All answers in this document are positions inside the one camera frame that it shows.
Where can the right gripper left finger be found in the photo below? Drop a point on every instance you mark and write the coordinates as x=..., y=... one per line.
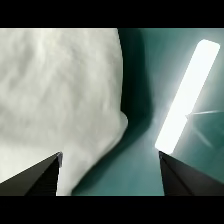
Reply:
x=36, y=179

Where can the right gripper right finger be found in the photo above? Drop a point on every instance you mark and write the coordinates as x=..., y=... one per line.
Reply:
x=185, y=180

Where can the white garment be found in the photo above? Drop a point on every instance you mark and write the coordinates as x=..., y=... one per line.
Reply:
x=56, y=93

